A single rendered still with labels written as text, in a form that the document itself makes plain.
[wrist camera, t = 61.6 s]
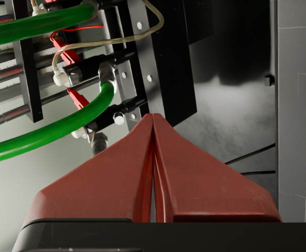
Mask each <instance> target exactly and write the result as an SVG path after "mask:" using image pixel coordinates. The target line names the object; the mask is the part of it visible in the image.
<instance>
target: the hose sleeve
mask: <svg viewBox="0 0 306 252"><path fill-rule="evenodd" d="M106 148H107V143H106V141H105V140H104V139H101V138H98V139H96V140H95V141H94V142H93V144H92V157H94V156H95V155H97V154H99V153H100V152H102V151H103V150H105V149H106Z"/></svg>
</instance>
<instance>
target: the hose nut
mask: <svg viewBox="0 0 306 252"><path fill-rule="evenodd" d="M96 139H103V140H105V141H106V145H107V144H108V137H107V136H106V135H105V134H104V133H103V132H99V133H94V134H93V138H92V141H91V146H92V147H93V142H94V141H95V140H96Z"/></svg>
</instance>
